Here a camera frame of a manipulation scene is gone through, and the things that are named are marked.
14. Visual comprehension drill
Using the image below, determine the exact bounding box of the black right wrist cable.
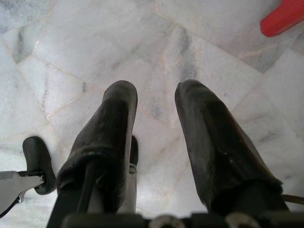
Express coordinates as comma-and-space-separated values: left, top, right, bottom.
281, 194, 304, 204

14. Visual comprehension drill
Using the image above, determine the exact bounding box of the marble-top red-edged folding table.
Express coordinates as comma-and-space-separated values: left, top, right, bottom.
260, 0, 304, 38

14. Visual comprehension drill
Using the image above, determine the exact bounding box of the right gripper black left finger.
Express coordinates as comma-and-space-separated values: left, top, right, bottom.
47, 80, 139, 228

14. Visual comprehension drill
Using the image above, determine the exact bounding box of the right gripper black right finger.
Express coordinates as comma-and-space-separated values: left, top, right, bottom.
174, 79, 290, 216

